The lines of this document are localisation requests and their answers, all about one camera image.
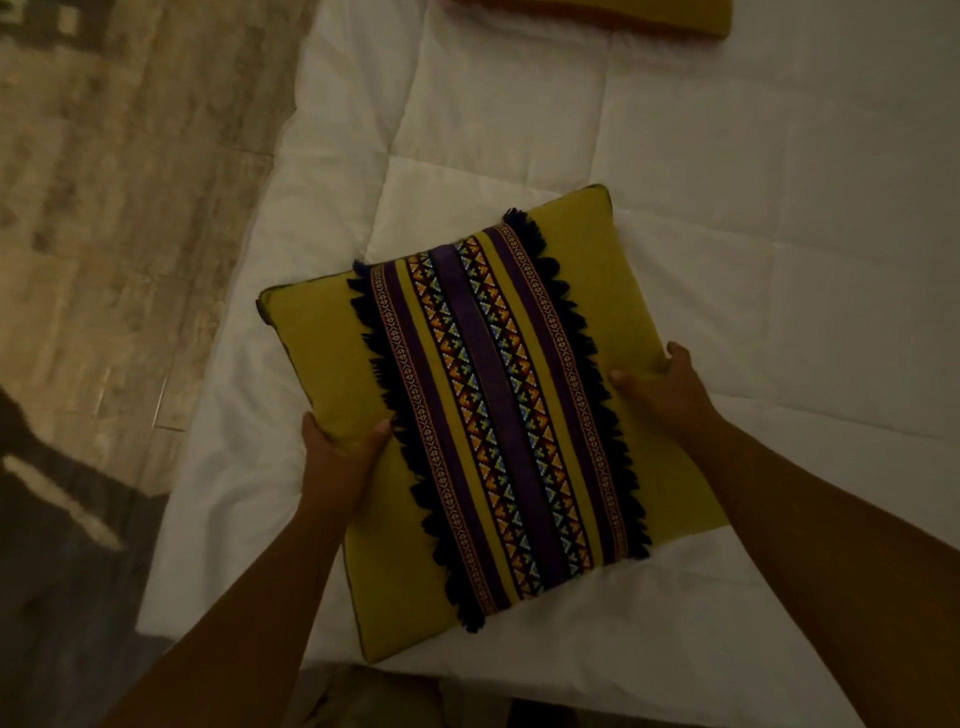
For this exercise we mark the person's left hand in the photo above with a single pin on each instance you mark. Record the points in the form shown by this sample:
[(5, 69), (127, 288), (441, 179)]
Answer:
[(337, 472)]

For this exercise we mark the person's right hand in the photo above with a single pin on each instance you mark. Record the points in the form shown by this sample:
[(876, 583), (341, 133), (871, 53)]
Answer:
[(671, 394)]

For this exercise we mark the yellow embroidered cushion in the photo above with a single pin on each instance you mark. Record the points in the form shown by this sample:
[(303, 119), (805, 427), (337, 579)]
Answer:
[(637, 15), (487, 420)]

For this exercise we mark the white quilted bed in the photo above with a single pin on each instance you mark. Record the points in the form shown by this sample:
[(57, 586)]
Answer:
[(787, 187)]

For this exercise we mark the person's left forearm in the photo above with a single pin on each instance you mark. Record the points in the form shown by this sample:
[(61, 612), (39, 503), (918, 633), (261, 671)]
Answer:
[(247, 637)]

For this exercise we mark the person's right forearm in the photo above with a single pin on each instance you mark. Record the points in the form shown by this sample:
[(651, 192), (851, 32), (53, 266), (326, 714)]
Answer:
[(825, 562)]

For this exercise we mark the person's light trousers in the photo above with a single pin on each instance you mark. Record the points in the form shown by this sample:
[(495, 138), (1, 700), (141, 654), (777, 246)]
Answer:
[(390, 701)]

